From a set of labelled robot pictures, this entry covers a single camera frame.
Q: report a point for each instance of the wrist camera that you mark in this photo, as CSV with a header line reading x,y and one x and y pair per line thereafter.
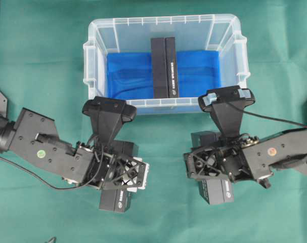
x,y
107,117
226,106

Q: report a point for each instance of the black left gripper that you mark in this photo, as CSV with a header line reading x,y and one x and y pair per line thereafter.
x,y
117,167

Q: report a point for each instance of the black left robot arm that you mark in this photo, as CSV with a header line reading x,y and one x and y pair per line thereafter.
x,y
34,138

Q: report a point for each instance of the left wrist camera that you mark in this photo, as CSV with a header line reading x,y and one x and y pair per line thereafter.
x,y
107,117

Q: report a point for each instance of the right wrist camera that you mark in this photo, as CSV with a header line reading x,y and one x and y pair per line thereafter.
x,y
226,106

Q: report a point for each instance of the blue cloth in case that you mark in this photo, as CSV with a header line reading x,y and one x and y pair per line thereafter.
x,y
129,75

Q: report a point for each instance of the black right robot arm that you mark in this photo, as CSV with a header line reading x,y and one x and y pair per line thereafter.
x,y
246,158

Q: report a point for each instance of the green table cloth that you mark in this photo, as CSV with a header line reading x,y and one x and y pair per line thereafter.
x,y
41,68

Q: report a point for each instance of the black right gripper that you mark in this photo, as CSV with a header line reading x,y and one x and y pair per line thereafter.
x,y
216,157

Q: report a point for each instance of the clear plastic storage case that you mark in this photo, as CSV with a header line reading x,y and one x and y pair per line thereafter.
x,y
214,32

